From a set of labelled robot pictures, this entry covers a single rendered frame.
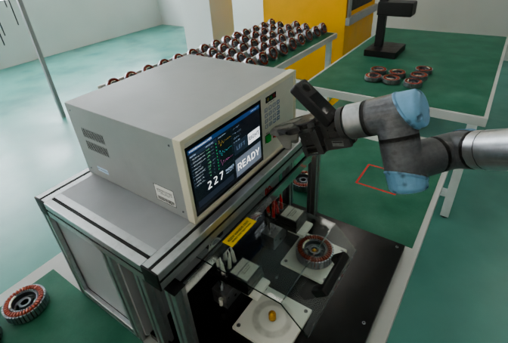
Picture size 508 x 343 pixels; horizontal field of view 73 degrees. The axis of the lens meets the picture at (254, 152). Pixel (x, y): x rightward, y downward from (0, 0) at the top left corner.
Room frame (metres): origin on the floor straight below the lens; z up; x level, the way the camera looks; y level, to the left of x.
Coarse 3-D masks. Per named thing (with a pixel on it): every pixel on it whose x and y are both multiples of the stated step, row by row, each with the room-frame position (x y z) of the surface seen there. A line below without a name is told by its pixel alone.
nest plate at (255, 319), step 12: (252, 300) 0.59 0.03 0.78; (264, 300) 0.59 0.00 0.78; (252, 312) 0.56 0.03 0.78; (264, 312) 0.55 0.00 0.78; (276, 312) 0.55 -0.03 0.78; (240, 324) 0.52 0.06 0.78; (252, 324) 0.52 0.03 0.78; (264, 324) 0.52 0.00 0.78; (276, 324) 0.52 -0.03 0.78; (288, 324) 0.52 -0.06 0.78; (252, 336) 0.49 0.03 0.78; (264, 336) 0.49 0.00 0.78; (276, 336) 0.49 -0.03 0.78; (288, 336) 0.48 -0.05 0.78
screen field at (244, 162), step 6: (258, 144) 0.74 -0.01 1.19; (252, 150) 0.72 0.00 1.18; (258, 150) 0.74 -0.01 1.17; (240, 156) 0.68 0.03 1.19; (246, 156) 0.70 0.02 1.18; (252, 156) 0.72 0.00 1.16; (258, 156) 0.74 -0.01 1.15; (240, 162) 0.68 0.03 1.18; (246, 162) 0.70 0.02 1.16; (252, 162) 0.72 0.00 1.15; (240, 168) 0.68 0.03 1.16; (246, 168) 0.70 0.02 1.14; (240, 174) 0.68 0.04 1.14
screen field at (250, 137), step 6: (258, 126) 0.74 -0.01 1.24; (252, 132) 0.73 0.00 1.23; (258, 132) 0.74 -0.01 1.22; (246, 138) 0.71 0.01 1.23; (252, 138) 0.72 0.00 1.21; (234, 144) 0.67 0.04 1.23; (240, 144) 0.69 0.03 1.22; (246, 144) 0.70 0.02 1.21; (234, 150) 0.67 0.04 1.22; (240, 150) 0.68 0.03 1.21
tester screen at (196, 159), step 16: (256, 112) 0.74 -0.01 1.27; (224, 128) 0.65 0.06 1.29; (240, 128) 0.69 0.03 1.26; (208, 144) 0.60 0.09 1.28; (224, 144) 0.64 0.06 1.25; (192, 160) 0.56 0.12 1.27; (208, 160) 0.60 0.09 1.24; (224, 160) 0.64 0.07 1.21; (192, 176) 0.56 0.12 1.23; (208, 176) 0.59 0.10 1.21; (240, 176) 0.68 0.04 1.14; (208, 192) 0.59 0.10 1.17
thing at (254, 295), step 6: (210, 270) 0.61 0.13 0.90; (216, 270) 0.60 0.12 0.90; (216, 276) 0.59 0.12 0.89; (222, 276) 0.59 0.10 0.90; (228, 276) 0.57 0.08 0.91; (222, 282) 0.60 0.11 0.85; (228, 282) 0.57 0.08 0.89; (234, 282) 0.56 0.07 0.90; (240, 282) 0.55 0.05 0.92; (222, 288) 0.60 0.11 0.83; (234, 288) 0.56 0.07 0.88; (240, 288) 0.55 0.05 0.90; (246, 288) 0.54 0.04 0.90; (246, 294) 0.54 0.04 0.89; (252, 294) 0.54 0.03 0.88; (258, 294) 0.54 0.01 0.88
